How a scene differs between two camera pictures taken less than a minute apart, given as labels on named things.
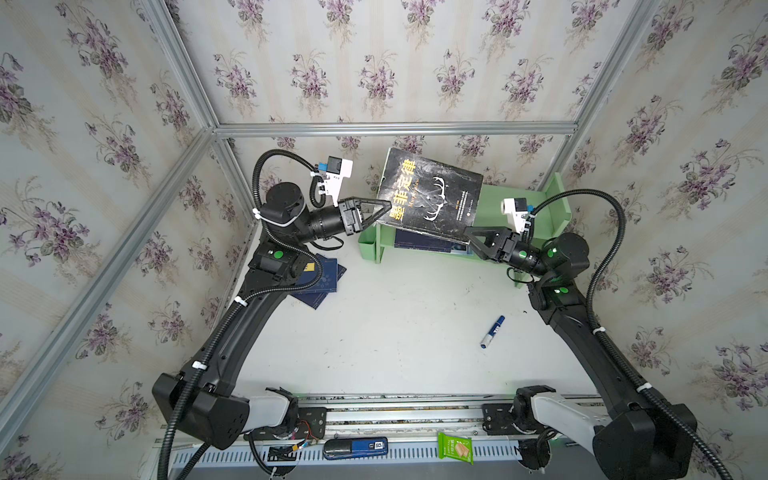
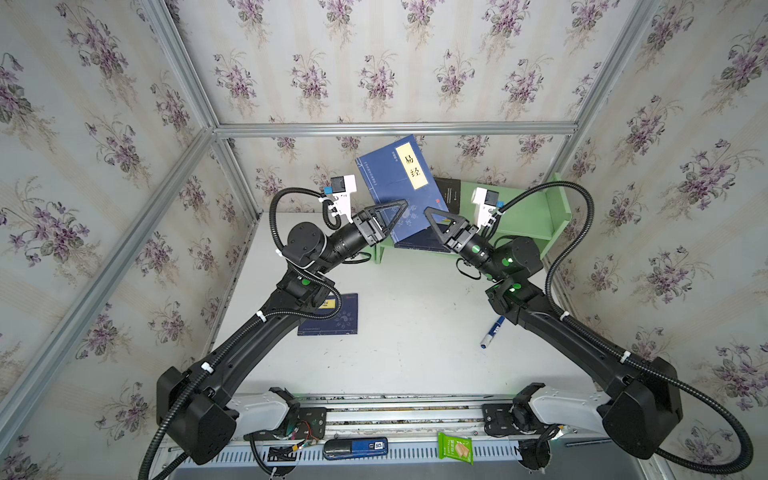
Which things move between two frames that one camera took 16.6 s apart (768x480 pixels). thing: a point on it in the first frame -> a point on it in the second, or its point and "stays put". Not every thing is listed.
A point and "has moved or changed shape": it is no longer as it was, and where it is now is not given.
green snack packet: (455, 447) stays put
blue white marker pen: (492, 332) stays put
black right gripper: (495, 245) -> (458, 238)
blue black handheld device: (342, 447) stays put
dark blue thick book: (421, 241) stays put
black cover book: (429, 197) has moved or changed shape
